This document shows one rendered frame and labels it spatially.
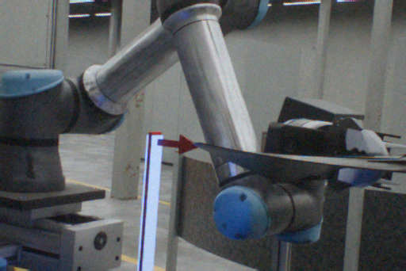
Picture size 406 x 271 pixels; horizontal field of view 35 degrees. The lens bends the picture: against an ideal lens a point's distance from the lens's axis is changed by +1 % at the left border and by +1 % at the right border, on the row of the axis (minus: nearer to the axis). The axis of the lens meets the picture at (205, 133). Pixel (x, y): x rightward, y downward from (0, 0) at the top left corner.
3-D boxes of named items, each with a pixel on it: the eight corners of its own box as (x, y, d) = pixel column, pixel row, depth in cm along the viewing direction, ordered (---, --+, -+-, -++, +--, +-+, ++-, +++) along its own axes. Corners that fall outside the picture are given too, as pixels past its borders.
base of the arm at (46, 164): (-33, 184, 124) (-31, 132, 123) (26, 178, 137) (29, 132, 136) (23, 195, 116) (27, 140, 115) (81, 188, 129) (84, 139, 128)
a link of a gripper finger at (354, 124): (375, 119, 76) (345, 119, 85) (363, 116, 76) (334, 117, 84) (368, 158, 76) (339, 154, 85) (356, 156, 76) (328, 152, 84)
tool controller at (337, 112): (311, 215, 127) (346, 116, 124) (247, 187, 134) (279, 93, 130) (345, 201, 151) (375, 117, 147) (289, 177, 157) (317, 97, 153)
